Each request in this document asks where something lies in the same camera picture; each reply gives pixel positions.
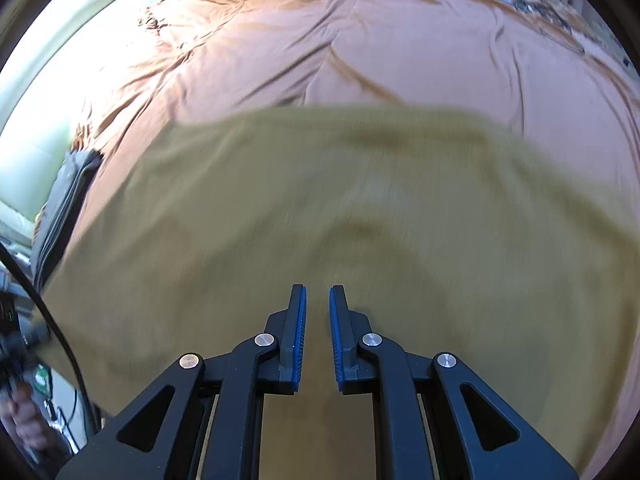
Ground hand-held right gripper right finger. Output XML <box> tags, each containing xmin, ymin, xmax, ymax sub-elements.
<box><xmin>328</xmin><ymin>284</ymin><xmax>581</xmax><ymax>480</ymax></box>

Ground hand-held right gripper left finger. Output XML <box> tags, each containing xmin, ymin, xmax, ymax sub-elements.
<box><xmin>55</xmin><ymin>284</ymin><xmax>308</xmax><ymax>480</ymax></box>

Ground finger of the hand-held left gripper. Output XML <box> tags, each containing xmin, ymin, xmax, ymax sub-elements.
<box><xmin>19</xmin><ymin>322</ymin><xmax>54</xmax><ymax>357</ymax></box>

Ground tan printed t-shirt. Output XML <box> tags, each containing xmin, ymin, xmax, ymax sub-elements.
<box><xmin>37</xmin><ymin>102</ymin><xmax>640</xmax><ymax>480</ymax></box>

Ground grey folded clothes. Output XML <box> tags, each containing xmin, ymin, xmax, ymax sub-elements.
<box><xmin>31</xmin><ymin>149</ymin><xmax>104</xmax><ymax>291</ymax></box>

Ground person's left hand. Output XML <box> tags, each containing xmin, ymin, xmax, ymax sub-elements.
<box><xmin>1</xmin><ymin>387</ymin><xmax>52</xmax><ymax>456</ymax></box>

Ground thick black gripper cable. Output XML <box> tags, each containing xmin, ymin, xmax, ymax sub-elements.
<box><xmin>0</xmin><ymin>241</ymin><xmax>107</xmax><ymax>428</ymax></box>

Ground thin black cable loop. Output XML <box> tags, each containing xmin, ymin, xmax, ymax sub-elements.
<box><xmin>520</xmin><ymin>0</ymin><xmax>587</xmax><ymax>57</ymax></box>

